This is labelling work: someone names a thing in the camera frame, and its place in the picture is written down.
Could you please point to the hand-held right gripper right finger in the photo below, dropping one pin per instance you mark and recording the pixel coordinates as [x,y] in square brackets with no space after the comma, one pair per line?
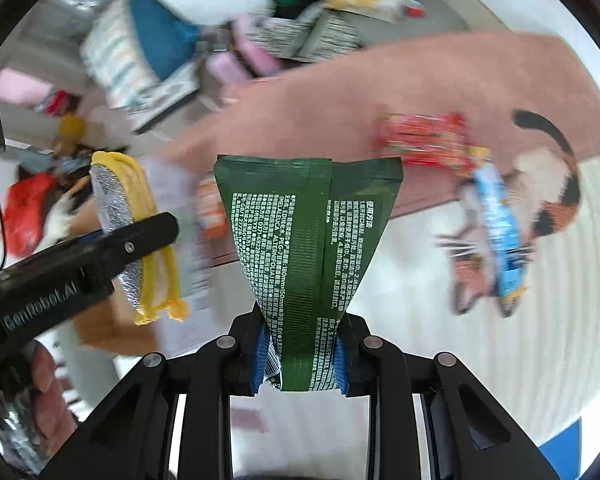
[343,366]

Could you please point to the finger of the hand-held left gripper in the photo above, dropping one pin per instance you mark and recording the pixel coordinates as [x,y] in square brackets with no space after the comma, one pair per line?
[140,242]

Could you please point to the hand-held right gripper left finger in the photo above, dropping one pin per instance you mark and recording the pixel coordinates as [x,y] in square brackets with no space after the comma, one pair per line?
[259,365]

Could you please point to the yellow silver scrubbing sponge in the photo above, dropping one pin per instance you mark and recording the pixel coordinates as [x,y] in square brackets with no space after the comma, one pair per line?
[125,195]

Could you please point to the green printed packet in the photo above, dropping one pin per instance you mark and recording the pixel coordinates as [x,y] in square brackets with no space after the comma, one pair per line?
[305,240]

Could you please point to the white striped soft pack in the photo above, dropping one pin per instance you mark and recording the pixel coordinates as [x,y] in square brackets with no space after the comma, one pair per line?
[112,55]

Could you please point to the pink soft item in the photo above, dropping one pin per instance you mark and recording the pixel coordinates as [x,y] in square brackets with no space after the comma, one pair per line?
[22,87]

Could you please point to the person's left hand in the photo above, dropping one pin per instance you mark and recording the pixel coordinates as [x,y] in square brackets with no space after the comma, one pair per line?
[47,400]

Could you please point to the white paper packet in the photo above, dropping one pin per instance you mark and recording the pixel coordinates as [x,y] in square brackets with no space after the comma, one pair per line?
[180,200]

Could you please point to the red plastic bag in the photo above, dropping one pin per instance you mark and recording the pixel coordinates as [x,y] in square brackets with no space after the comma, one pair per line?
[25,215]

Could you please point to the orange white packet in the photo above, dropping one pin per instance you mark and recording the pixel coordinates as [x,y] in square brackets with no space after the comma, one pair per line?
[214,210]

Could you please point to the orange small packet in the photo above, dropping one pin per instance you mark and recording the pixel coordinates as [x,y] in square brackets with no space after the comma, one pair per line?
[472,280]

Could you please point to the blue white snack packet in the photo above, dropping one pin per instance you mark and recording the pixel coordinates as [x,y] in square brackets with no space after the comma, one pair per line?
[502,230]

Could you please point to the blue cloth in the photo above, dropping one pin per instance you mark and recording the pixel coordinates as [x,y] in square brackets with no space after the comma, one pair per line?
[157,30]

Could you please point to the pink bottle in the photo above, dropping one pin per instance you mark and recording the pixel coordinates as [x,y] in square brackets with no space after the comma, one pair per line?
[252,47]

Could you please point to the red snack packet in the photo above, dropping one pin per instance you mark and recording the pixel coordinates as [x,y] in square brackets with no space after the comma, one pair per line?
[430,142]

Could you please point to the pink cat-print blanket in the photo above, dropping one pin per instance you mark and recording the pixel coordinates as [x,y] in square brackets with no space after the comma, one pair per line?
[360,80]

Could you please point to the black white patterned box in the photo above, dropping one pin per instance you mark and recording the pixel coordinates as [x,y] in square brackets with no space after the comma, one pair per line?
[320,35]

